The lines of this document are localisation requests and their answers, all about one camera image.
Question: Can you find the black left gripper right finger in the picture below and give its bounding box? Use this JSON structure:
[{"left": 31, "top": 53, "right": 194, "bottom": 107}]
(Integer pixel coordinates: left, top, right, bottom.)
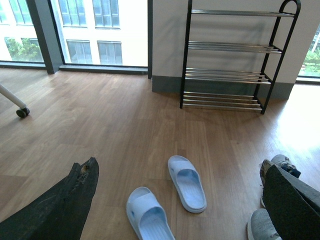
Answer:
[{"left": 259, "top": 159, "right": 320, "bottom": 240}]

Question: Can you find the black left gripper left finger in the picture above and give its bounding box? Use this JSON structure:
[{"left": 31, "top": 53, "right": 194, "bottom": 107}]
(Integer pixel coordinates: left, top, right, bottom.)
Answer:
[{"left": 0, "top": 157, "right": 99, "bottom": 240}]

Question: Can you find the grey sneaker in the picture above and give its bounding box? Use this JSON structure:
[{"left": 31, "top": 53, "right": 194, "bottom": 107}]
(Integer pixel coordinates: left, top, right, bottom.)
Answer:
[
  {"left": 247, "top": 208, "right": 282, "bottom": 240},
  {"left": 259, "top": 154, "right": 302, "bottom": 208}
]

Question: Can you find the black metal shoe rack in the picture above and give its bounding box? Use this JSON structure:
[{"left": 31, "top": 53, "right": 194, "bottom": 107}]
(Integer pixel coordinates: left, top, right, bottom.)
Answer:
[{"left": 179, "top": 0, "right": 301, "bottom": 114}]

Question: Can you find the light blue slipper left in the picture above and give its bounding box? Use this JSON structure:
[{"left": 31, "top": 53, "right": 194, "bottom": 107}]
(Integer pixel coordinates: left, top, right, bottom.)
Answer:
[{"left": 126, "top": 186, "right": 175, "bottom": 240}]

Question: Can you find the light blue slipper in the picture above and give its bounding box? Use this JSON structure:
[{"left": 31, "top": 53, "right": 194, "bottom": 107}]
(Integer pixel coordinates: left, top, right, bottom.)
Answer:
[
  {"left": 167, "top": 155, "right": 207, "bottom": 214},
  {"left": 126, "top": 186, "right": 175, "bottom": 240}
]

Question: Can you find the white chair leg with caster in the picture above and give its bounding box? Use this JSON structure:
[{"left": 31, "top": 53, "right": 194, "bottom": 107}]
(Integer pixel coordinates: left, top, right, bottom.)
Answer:
[{"left": 0, "top": 84, "right": 30, "bottom": 118}]

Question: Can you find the light blue slipper right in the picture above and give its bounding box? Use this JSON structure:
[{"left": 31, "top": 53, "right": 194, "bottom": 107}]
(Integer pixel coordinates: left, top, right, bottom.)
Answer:
[{"left": 167, "top": 155, "right": 207, "bottom": 214}]

